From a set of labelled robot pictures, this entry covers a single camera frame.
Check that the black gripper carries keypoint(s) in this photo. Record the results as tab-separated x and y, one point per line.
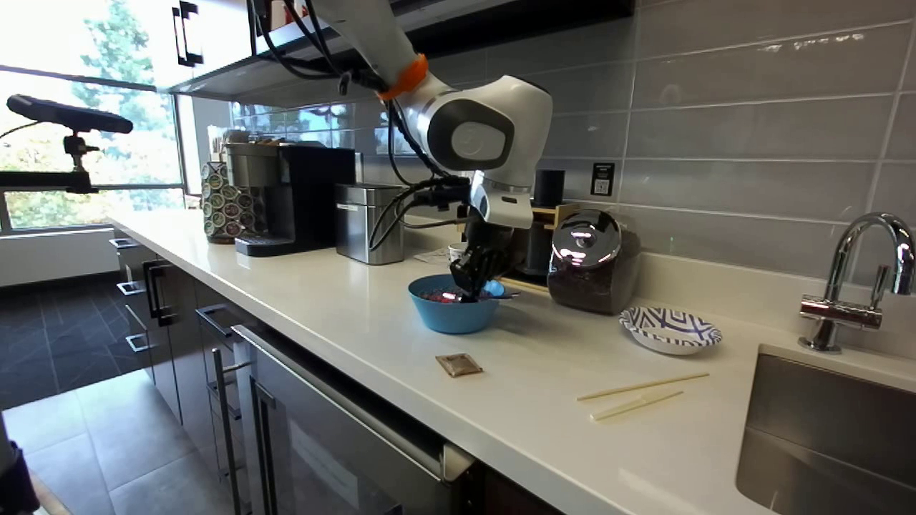
485	248

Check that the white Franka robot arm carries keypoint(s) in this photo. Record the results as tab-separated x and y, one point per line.
518	102

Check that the colourful cereal pieces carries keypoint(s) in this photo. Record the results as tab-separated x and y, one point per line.
442	299

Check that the blue bowl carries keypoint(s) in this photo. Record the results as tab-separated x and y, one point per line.
448	319

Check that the black coffee machine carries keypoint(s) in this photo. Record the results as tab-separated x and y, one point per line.
304	200

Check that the brown tea bag packet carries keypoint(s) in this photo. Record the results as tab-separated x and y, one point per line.
458	363

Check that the wooden organizer rack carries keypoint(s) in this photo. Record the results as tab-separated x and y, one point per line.
554	216

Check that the stainless steel bread box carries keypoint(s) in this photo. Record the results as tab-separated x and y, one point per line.
367	229

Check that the black bottle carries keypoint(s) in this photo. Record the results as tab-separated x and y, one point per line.
550	187

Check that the glass jar chrome lid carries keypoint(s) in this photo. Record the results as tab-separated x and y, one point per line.
591	282

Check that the small patterned plate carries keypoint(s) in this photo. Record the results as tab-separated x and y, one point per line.
667	332

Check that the wooden chopstick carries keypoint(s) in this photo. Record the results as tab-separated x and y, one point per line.
637	403
646	386

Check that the stainless under-counter appliance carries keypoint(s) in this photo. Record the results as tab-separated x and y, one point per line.
315	448

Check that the patterned bag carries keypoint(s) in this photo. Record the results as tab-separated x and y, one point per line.
222	205

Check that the dark lower cabinet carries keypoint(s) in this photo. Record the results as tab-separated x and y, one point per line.
188	353

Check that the short chrome faucet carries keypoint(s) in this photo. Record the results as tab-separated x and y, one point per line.
833	315

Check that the stainless steel sink basin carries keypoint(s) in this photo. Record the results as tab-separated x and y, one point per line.
830	439

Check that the wall power outlet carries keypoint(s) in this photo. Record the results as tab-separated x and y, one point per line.
603	179

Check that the dark upper wall cabinet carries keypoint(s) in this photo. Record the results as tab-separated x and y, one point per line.
554	14

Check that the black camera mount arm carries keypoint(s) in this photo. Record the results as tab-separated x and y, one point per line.
66	115

